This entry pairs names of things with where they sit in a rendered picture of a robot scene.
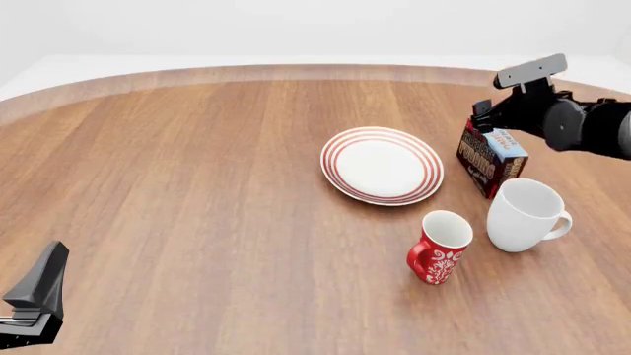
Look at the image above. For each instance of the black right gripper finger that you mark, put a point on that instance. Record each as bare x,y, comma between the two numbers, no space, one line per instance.
484,128

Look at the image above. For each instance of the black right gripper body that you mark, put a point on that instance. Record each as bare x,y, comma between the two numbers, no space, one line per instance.
495,111

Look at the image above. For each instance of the flat plate on black stalk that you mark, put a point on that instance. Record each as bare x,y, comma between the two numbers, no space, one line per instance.
532,70

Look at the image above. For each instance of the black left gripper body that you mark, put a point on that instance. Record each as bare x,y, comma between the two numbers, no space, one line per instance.
29,329

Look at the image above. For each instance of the white plate with red rings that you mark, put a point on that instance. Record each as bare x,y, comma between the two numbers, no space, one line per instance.
382,166

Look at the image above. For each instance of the chocolate pudding box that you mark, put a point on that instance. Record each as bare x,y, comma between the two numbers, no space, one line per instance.
480,162

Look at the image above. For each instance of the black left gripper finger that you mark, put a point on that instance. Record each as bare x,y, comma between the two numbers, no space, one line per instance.
45,281

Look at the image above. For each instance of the red mug with white pattern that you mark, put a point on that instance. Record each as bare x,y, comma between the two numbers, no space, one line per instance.
436,259

